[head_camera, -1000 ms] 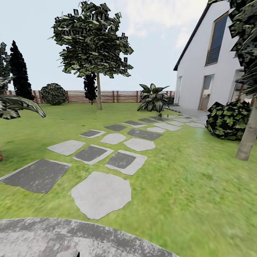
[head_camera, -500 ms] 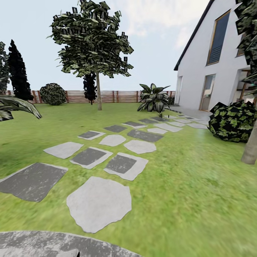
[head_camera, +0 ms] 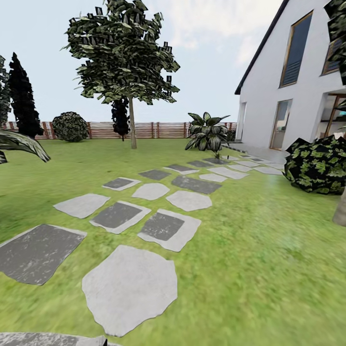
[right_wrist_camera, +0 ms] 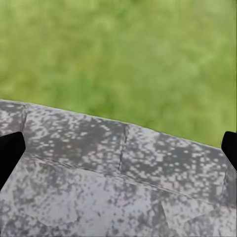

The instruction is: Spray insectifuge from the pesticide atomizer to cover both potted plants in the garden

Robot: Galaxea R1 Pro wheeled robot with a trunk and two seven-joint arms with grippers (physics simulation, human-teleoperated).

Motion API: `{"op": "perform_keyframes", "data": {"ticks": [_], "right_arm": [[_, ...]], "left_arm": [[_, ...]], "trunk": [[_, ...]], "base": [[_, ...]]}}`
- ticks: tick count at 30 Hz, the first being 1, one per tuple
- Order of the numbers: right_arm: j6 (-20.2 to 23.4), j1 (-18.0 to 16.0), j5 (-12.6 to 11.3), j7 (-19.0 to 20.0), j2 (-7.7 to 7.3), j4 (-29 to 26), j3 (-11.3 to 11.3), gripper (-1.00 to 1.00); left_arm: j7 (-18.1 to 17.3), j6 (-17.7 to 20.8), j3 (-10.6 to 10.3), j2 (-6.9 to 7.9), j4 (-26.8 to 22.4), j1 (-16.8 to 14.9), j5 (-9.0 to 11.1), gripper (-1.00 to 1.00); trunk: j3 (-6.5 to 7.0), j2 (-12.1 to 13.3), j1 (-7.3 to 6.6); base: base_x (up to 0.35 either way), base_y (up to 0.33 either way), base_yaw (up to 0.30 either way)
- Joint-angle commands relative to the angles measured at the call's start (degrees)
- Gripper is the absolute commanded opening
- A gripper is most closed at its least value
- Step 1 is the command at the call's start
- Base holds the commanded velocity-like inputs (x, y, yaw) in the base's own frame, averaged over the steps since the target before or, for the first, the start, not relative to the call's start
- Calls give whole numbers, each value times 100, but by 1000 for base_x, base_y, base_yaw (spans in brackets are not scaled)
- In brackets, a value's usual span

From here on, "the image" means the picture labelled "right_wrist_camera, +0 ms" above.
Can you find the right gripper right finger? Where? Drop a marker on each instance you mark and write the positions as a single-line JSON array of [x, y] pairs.
[[229, 147]]

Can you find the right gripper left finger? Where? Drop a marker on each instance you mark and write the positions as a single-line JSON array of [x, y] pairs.
[[12, 147]]

